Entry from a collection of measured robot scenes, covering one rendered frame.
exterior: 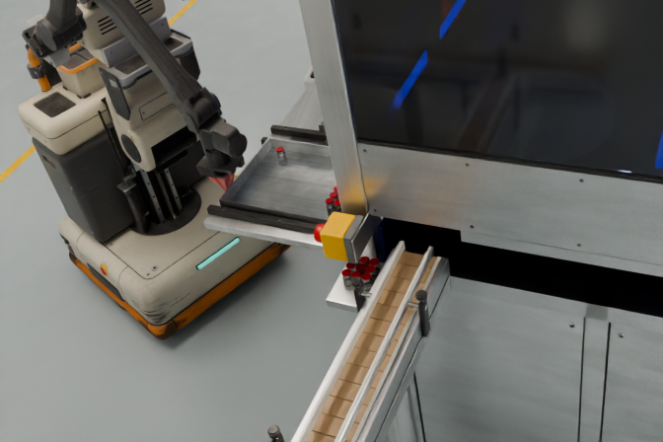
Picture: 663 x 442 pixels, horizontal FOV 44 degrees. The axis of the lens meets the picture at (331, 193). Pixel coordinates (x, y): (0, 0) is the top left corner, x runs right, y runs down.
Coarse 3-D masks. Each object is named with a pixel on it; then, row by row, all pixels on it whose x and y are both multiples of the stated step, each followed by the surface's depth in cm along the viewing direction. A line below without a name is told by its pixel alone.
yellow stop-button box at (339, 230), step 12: (336, 216) 170; (348, 216) 169; (360, 216) 169; (324, 228) 168; (336, 228) 167; (348, 228) 167; (324, 240) 168; (336, 240) 166; (348, 240) 164; (324, 252) 170; (336, 252) 168; (348, 252) 167
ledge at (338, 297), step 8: (336, 280) 177; (336, 288) 175; (328, 296) 174; (336, 296) 173; (344, 296) 173; (352, 296) 173; (328, 304) 174; (336, 304) 172; (344, 304) 171; (352, 304) 171
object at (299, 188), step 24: (264, 144) 215; (288, 144) 215; (312, 144) 211; (264, 168) 212; (288, 168) 210; (312, 168) 209; (240, 192) 206; (264, 192) 204; (288, 192) 203; (312, 192) 201; (288, 216) 192; (312, 216) 189
